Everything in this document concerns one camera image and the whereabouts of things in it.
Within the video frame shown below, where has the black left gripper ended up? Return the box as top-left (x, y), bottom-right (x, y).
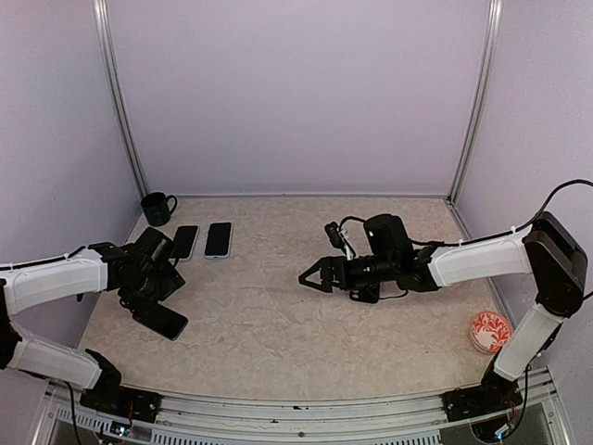
top-left (122, 262), bottom-right (184, 321)

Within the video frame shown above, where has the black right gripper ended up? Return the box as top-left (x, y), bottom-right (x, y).
top-left (299, 253), bottom-right (397, 291)

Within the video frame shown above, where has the black smartphone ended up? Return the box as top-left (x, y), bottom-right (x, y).
top-left (132, 304), bottom-right (188, 341)
top-left (205, 222), bottom-right (233, 257)

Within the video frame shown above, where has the lavender phone case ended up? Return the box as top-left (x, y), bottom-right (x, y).
top-left (171, 225), bottom-right (199, 261)

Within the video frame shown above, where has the light blue phone case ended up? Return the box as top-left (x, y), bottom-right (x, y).
top-left (203, 221), bottom-right (233, 260)

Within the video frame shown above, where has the black phone case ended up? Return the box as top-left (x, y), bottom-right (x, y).
top-left (349, 285), bottom-right (380, 304)

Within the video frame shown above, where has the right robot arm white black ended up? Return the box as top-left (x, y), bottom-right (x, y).
top-left (298, 211), bottom-right (588, 412)

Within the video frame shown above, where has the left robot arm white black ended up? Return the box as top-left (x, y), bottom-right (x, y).
top-left (1, 227), bottom-right (188, 413)

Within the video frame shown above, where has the dark green mug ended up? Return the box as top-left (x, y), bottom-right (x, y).
top-left (141, 192), bottom-right (178, 227)

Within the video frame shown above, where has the red white patterned dish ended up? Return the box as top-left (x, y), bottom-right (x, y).
top-left (470, 311), bottom-right (513, 354)

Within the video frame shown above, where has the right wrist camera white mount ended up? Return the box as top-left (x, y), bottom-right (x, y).
top-left (324, 222), bottom-right (357, 261)

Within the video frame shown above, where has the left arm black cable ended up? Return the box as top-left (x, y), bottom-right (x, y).
top-left (0, 245), bottom-right (94, 273)

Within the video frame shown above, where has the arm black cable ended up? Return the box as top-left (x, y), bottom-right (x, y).
top-left (0, 245), bottom-right (94, 273)
top-left (411, 179), bottom-right (593, 247)

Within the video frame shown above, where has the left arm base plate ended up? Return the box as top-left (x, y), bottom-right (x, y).
top-left (80, 375), bottom-right (162, 424)

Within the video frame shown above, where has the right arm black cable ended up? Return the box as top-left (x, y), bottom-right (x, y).
top-left (411, 179), bottom-right (593, 247)

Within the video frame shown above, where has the front aluminium rail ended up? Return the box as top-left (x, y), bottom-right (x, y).
top-left (32, 365), bottom-right (571, 445)

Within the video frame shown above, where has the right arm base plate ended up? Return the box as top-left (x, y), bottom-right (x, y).
top-left (441, 380), bottom-right (523, 422)

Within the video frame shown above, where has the left aluminium frame post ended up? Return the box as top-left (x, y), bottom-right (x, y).
top-left (93, 0), bottom-right (148, 197)

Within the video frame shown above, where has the aluminium frame post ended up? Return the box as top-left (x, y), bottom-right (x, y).
top-left (448, 0), bottom-right (503, 207)
top-left (93, 0), bottom-right (148, 197)

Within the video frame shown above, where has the right aluminium frame post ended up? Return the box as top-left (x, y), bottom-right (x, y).
top-left (448, 0), bottom-right (503, 207)

